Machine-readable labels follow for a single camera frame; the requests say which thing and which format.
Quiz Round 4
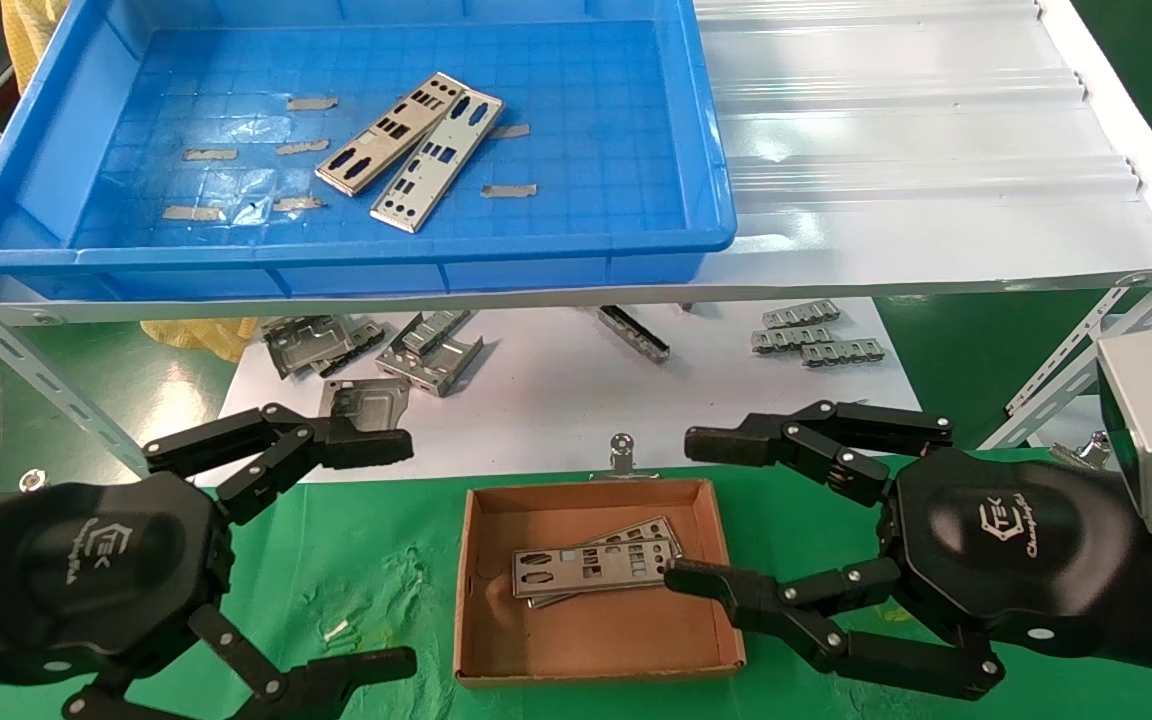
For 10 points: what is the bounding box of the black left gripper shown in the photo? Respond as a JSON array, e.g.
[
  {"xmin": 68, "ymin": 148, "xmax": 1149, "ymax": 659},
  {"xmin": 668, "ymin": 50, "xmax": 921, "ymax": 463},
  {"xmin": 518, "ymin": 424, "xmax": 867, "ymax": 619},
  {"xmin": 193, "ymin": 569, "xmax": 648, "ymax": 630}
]
[{"xmin": 0, "ymin": 403, "xmax": 419, "ymax": 720}]

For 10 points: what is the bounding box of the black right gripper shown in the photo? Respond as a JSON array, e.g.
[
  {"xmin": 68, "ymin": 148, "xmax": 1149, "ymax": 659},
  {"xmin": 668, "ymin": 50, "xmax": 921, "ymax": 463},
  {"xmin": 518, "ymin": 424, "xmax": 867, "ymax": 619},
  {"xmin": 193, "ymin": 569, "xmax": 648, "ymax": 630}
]
[{"xmin": 664, "ymin": 400, "xmax": 1137, "ymax": 701}]

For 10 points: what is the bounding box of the silver metal I/O shield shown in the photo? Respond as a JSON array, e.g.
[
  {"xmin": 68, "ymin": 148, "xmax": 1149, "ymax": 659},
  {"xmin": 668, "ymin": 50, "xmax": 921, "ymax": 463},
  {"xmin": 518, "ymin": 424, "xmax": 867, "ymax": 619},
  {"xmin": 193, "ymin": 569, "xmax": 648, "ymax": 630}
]
[
  {"xmin": 526, "ymin": 515, "xmax": 685, "ymax": 609},
  {"xmin": 369, "ymin": 88, "xmax": 505, "ymax": 235},
  {"xmin": 511, "ymin": 540, "xmax": 682, "ymax": 599}
]

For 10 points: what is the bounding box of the brown cardboard box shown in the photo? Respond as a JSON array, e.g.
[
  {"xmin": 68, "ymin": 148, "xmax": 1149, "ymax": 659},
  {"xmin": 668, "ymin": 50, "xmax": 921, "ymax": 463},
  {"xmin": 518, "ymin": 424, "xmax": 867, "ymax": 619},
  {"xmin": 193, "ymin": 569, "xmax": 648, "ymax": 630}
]
[{"xmin": 453, "ymin": 477, "xmax": 747, "ymax": 689}]

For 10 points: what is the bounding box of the blue plastic tray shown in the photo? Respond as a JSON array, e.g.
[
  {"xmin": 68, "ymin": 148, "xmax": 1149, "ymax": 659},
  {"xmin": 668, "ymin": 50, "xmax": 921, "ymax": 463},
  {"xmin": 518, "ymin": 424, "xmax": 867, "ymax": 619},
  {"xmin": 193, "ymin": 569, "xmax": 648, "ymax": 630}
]
[{"xmin": 0, "ymin": 0, "xmax": 739, "ymax": 301}]

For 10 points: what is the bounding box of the green table cloth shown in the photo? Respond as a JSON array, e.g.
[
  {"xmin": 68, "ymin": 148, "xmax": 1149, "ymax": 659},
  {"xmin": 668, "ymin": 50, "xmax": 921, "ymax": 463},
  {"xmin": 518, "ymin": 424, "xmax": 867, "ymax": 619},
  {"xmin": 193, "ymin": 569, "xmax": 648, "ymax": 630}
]
[{"xmin": 0, "ymin": 450, "xmax": 1152, "ymax": 720}]

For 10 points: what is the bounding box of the small slotted metal strip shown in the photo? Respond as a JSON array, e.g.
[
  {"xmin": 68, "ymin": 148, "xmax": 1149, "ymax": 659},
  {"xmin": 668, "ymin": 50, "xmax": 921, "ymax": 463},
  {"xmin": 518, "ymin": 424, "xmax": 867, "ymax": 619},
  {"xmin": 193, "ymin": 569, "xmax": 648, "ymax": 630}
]
[
  {"xmin": 751, "ymin": 325, "xmax": 834, "ymax": 354},
  {"xmin": 762, "ymin": 303, "xmax": 842, "ymax": 329},
  {"xmin": 801, "ymin": 339, "xmax": 887, "ymax": 368}
]

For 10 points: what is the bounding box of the perforated steel angle bar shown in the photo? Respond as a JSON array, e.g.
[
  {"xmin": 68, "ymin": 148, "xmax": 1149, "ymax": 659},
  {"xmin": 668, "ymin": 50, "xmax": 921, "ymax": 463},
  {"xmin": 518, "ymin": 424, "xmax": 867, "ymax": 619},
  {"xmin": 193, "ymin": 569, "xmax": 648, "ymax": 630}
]
[
  {"xmin": 1004, "ymin": 255, "xmax": 1152, "ymax": 416},
  {"xmin": 976, "ymin": 300, "xmax": 1152, "ymax": 451},
  {"xmin": 0, "ymin": 255, "xmax": 152, "ymax": 481}
]

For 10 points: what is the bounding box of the yellow plastic bag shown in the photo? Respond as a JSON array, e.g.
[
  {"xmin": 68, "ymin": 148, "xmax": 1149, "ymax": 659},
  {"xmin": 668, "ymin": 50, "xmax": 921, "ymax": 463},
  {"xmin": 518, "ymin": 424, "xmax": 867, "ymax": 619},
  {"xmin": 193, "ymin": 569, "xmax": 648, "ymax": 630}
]
[{"xmin": 141, "ymin": 318, "xmax": 262, "ymax": 363}]

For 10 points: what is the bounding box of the narrow metal strip part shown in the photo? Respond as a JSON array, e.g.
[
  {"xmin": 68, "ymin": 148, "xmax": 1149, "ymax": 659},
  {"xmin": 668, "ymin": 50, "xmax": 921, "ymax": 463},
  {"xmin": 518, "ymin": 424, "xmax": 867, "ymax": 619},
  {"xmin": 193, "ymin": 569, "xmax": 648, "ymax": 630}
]
[{"xmin": 596, "ymin": 305, "xmax": 672, "ymax": 363}]

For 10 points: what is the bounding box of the white paper sheet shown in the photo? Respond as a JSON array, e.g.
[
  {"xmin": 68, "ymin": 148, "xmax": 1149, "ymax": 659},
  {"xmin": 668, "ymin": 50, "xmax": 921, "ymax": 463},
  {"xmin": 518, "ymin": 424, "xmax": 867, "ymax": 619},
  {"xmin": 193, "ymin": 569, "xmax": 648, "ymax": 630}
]
[{"xmin": 194, "ymin": 297, "xmax": 922, "ymax": 488}]

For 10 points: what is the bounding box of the gold-tinted metal I/O shield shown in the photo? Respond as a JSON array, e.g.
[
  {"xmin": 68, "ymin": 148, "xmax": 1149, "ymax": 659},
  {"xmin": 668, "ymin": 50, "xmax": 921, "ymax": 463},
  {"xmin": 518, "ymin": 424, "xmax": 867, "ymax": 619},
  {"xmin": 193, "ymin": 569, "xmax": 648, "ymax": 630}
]
[{"xmin": 314, "ymin": 72, "xmax": 466, "ymax": 197}]

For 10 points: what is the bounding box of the yellow cloth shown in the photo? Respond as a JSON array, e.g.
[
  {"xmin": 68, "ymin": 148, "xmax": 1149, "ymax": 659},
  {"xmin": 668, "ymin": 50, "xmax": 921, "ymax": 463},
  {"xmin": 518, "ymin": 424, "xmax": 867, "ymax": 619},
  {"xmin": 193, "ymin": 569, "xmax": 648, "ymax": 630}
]
[{"xmin": 1, "ymin": 0, "xmax": 72, "ymax": 96}]

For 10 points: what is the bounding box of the flat grey metal bracket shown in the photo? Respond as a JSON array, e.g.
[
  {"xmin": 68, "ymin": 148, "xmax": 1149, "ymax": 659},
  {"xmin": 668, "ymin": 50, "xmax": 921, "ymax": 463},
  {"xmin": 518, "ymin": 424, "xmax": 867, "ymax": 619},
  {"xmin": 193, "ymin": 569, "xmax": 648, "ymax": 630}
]
[{"xmin": 320, "ymin": 377, "xmax": 412, "ymax": 433}]

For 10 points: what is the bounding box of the large folded metal bracket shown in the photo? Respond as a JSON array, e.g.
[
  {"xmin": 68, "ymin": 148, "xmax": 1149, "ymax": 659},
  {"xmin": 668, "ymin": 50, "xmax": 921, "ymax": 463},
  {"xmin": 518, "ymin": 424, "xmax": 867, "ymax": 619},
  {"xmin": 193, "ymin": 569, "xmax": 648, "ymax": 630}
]
[{"xmin": 264, "ymin": 315, "xmax": 357, "ymax": 380}]

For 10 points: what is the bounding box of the dark folded metal bracket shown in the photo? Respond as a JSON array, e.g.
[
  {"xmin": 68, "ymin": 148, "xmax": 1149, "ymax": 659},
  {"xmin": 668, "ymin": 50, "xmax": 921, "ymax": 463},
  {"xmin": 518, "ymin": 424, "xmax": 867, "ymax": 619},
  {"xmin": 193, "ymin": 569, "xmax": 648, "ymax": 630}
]
[{"xmin": 316, "ymin": 320, "xmax": 387, "ymax": 379}]

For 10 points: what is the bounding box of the metal drive cage bracket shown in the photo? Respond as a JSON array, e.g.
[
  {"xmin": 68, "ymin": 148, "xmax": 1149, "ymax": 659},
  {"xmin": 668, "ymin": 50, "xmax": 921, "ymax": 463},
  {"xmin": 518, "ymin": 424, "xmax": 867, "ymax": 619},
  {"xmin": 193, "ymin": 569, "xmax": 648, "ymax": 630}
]
[{"xmin": 376, "ymin": 310, "xmax": 485, "ymax": 398}]

